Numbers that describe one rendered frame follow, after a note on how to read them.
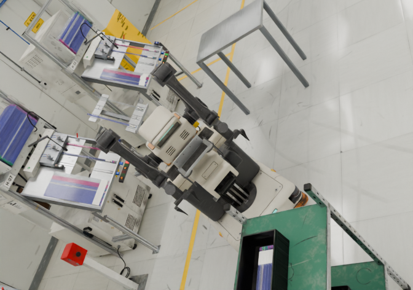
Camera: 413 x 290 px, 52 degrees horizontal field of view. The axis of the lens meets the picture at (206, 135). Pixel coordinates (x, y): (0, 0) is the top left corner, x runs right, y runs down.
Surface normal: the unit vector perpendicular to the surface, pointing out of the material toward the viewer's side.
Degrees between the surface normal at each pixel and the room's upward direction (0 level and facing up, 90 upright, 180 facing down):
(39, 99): 90
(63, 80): 90
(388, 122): 0
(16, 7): 90
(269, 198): 0
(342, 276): 0
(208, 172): 98
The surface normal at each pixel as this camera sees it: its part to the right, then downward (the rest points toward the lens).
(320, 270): -0.62, -0.58
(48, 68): -0.18, 0.76
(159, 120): -0.16, -0.22
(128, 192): 0.76, -0.30
